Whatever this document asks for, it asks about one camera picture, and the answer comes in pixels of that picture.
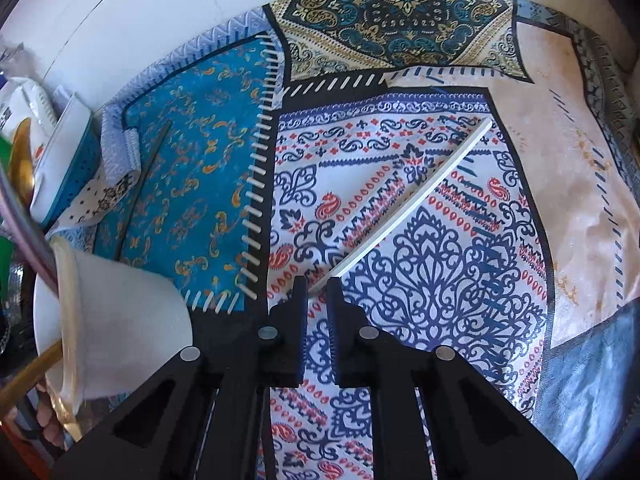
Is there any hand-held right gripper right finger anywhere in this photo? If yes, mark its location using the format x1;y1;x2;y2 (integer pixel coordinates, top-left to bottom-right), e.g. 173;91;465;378
325;276;576;480

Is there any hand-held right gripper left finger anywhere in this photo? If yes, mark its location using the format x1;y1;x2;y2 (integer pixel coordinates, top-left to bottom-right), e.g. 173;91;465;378
50;275;310;480

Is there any white ceramic cup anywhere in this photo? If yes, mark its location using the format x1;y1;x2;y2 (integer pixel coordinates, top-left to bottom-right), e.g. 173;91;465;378
32;237;195;416

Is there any white chopstick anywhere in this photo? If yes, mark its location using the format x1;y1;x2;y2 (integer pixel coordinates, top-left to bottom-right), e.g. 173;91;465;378
307;116;493;295

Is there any dark grey chopstick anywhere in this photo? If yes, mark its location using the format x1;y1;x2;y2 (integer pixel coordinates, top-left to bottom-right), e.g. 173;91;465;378
114;119;173;263

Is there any wooden chopstick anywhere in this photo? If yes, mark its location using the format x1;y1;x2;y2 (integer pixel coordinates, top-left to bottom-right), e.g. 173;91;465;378
0;342;65;416

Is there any mauve chopstick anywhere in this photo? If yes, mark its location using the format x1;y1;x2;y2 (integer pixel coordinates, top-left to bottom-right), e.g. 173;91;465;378
0;160;61;286

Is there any gold spoon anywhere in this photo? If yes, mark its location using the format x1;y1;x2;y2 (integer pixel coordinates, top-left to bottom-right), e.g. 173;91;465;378
10;117;37;206

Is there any person's left hand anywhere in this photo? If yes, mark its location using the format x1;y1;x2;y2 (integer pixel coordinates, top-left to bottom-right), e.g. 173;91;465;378
35;382;68;448

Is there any patchwork patterned mat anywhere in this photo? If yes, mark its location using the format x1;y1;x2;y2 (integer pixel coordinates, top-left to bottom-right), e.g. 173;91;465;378
47;0;640;480

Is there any white teal basin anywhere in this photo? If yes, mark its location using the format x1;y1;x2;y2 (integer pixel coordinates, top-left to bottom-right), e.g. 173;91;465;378
30;91;103;228

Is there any printed plastic bag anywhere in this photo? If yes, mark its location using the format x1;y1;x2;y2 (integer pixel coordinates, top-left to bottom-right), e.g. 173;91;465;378
0;75;58;146

